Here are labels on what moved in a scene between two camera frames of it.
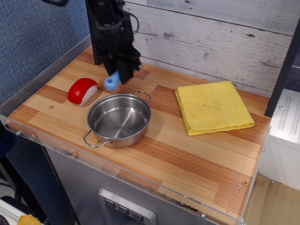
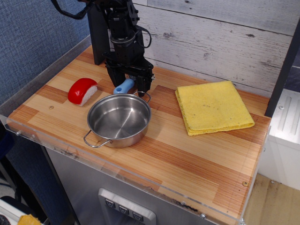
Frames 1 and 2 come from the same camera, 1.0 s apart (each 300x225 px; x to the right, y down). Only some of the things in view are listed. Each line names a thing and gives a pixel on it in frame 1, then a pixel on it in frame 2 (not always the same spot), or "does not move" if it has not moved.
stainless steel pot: x=122 y=119 does not move
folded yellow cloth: x=213 y=107 does not move
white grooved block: x=285 y=122 does not move
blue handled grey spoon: x=112 y=82 → x=125 y=86
